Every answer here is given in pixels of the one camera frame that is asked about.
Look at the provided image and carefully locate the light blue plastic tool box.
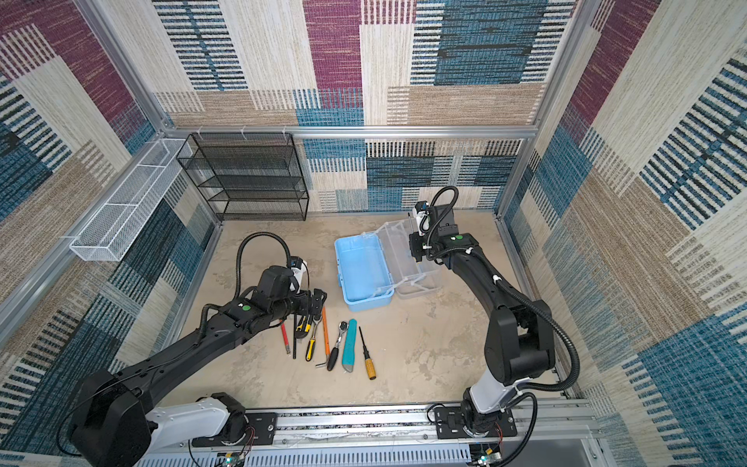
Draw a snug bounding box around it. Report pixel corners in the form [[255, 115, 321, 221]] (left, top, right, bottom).
[[335, 217, 443, 313]]

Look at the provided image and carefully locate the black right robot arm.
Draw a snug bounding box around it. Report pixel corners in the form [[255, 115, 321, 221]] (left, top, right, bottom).
[[409, 232, 559, 436]]

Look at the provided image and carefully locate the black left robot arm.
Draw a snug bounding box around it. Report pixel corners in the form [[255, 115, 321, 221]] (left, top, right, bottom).
[[67, 288, 327, 466]]

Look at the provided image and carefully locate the orange pencil tool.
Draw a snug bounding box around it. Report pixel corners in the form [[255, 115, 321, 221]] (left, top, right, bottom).
[[315, 307, 331, 369]]

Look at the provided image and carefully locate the black hex key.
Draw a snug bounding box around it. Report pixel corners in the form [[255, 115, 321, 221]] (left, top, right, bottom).
[[291, 313, 298, 360]]

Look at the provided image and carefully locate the red hex key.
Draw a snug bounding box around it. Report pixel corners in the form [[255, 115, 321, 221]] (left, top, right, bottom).
[[280, 321, 292, 355]]

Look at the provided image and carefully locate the teal utility knife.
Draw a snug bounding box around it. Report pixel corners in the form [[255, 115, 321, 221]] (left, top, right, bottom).
[[342, 319, 357, 373]]

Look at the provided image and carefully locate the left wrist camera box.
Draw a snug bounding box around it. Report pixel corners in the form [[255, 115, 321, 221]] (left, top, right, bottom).
[[290, 256, 309, 290]]

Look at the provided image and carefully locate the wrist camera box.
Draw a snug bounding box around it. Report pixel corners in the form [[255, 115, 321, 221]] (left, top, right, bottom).
[[290, 256, 309, 290], [412, 200, 431, 235]]

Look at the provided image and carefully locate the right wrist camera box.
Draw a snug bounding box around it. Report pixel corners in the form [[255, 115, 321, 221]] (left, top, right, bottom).
[[412, 200, 431, 235]]

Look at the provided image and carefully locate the yellow handled wrench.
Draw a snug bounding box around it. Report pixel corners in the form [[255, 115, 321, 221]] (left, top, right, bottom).
[[305, 314, 322, 362]]

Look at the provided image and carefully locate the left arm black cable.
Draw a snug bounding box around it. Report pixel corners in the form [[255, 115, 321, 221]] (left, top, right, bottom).
[[232, 232, 293, 299]]

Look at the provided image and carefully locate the wooden handled screwdriver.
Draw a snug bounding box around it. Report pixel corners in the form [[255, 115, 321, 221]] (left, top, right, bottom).
[[359, 329, 377, 381]]

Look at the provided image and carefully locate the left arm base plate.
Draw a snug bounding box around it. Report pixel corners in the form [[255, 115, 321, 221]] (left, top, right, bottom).
[[191, 412, 278, 449]]

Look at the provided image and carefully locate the black wire mesh shelf rack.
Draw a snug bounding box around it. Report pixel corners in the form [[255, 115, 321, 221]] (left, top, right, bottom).
[[176, 132, 309, 221]]

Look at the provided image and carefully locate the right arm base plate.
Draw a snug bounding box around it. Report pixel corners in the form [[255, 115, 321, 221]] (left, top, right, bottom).
[[426, 404, 517, 439]]

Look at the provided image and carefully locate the white wire mesh basket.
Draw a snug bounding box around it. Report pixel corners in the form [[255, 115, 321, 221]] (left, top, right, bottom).
[[70, 138, 184, 262]]

